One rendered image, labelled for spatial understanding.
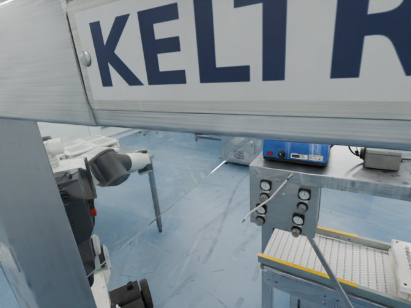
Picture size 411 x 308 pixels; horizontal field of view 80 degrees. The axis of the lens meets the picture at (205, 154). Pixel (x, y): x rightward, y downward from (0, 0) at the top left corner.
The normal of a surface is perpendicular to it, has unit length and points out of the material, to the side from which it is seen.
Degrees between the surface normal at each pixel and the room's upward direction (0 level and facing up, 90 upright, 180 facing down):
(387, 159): 90
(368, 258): 0
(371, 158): 90
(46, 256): 90
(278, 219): 90
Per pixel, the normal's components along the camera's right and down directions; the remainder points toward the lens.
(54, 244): 0.86, 0.11
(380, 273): -0.08, -0.93
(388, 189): -0.50, 0.34
